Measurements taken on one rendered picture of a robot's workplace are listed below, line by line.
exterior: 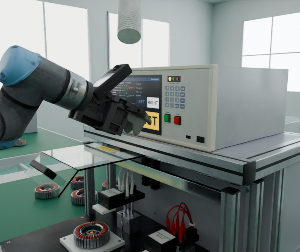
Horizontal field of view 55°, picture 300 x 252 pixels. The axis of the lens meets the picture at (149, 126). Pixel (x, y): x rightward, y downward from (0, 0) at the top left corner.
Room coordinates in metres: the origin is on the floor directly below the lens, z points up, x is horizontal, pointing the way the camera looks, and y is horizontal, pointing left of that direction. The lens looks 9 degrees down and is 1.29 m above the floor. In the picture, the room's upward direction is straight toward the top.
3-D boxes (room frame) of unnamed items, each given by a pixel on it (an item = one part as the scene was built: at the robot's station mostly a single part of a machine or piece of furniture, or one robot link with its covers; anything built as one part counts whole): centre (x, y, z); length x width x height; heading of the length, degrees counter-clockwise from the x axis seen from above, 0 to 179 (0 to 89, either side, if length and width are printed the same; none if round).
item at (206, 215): (0.93, -0.09, 0.92); 0.66 x 0.01 x 0.30; 41
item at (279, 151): (0.97, -0.14, 1.09); 0.68 x 0.44 x 0.05; 41
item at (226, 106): (0.96, -0.15, 1.22); 0.44 x 0.39 x 0.20; 41
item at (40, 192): (1.29, 0.48, 0.77); 0.11 x 0.11 x 0.04
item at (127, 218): (0.95, 0.07, 0.80); 0.08 x 0.05 x 0.06; 41
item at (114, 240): (0.85, 0.18, 0.78); 0.15 x 0.15 x 0.01; 41
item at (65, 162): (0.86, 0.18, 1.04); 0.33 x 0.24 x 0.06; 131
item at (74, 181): (1.41, 0.34, 0.77); 0.11 x 0.11 x 0.04
